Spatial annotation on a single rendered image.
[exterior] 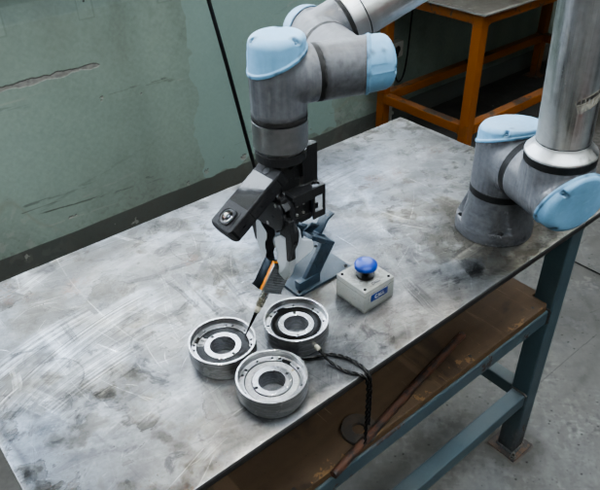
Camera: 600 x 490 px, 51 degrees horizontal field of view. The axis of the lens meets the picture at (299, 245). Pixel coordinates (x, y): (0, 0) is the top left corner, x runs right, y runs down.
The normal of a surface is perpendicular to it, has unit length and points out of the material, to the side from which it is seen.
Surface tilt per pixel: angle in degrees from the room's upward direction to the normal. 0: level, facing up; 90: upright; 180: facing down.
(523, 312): 0
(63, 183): 90
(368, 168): 0
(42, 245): 90
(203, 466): 0
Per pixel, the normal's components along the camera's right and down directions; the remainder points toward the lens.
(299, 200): 0.65, 0.44
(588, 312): -0.02, -0.81
